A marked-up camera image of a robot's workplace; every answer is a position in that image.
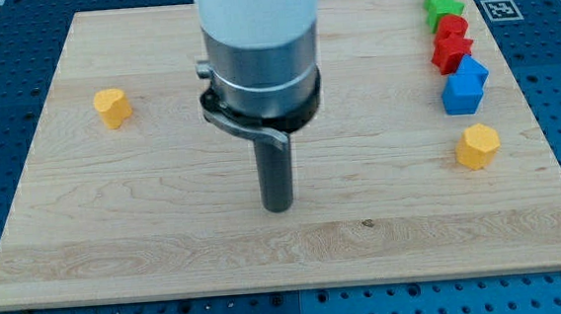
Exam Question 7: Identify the black clamp with metal lever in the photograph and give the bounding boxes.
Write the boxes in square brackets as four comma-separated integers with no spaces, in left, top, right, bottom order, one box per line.
[196,60,321,151]

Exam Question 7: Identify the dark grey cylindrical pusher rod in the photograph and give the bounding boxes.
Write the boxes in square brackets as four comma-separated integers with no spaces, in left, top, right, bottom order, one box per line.
[254,140,293,213]

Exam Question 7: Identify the yellow hexagon block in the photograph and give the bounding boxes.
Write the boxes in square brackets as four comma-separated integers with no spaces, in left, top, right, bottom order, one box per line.
[455,123,502,170]

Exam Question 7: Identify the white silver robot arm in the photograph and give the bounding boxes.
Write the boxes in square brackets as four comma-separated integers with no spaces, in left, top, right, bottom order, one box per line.
[194,0,321,212]

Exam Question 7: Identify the blue cube block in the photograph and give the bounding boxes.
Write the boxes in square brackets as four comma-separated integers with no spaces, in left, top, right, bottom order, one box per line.
[441,74,484,116]

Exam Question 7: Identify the wooden board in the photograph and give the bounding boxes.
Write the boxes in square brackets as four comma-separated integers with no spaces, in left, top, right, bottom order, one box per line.
[0,0,561,311]

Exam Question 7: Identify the yellow heart block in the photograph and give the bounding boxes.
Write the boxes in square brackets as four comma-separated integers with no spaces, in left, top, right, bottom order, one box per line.
[93,88,133,129]

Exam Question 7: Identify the red star block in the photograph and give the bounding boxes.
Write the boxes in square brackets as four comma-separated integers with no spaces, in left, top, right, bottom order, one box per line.
[431,36,474,75]

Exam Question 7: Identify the green star block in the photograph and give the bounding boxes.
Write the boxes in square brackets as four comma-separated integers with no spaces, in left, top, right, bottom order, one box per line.
[427,0,465,34]

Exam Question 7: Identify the red round block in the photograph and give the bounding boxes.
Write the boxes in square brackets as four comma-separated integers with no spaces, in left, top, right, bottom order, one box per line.
[434,14,468,44]

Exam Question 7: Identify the blue pentagon block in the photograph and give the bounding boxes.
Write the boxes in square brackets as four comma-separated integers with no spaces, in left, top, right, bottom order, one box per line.
[454,54,490,87]

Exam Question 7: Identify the white fiducial marker tag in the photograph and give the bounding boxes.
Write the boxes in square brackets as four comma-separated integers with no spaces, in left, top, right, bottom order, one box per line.
[481,0,523,23]

